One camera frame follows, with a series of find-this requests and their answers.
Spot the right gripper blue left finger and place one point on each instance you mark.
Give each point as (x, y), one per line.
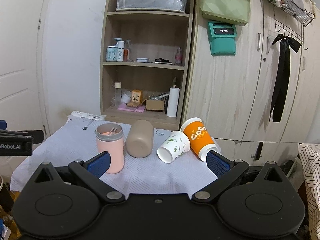
(99, 164)

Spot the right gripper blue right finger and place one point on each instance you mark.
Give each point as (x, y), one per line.
(218, 164)

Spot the pink cup with grey rim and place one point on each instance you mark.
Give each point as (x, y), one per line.
(110, 138)

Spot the orange paper cup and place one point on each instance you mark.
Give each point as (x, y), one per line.
(200, 140)

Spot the white leaf-print paper cup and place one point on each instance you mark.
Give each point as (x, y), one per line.
(174, 146)

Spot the beige plastic cup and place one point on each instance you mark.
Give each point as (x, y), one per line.
(139, 142)

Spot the small brush on cloth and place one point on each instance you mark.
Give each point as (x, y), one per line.
(86, 127)

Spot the white papers on table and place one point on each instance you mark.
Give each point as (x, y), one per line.
(78, 114)

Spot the pink flat box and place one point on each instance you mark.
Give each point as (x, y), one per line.
(125, 107)

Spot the wooden wardrobe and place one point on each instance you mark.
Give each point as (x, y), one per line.
(232, 94)

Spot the clear bottle beige cap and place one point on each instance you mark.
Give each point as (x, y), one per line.
(117, 98)

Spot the white mug on shelf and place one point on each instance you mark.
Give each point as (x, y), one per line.
(126, 96)

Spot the yellow printed tea box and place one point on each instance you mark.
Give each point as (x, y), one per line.
(136, 98)

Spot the small cardboard box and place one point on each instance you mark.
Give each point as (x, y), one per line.
(154, 105)

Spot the white paper towel roll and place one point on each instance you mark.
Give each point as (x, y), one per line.
(174, 94)

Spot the teal white jar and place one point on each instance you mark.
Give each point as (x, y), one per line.
(111, 53)

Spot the pink small bottle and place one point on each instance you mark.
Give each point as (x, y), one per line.
(179, 56)

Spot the red small bottle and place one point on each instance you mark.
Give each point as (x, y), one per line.
(127, 50)

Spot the wooden bookshelf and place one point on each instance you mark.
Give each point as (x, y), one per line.
(155, 37)

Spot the white pump bottle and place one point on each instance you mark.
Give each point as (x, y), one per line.
(120, 49)

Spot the black ribbon bow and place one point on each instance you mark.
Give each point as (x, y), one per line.
(283, 75)

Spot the white door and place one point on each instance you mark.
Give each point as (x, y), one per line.
(21, 105)

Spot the teal wall pouch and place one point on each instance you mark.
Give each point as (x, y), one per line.
(222, 38)

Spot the green wall pouch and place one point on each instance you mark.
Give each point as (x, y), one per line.
(235, 12)

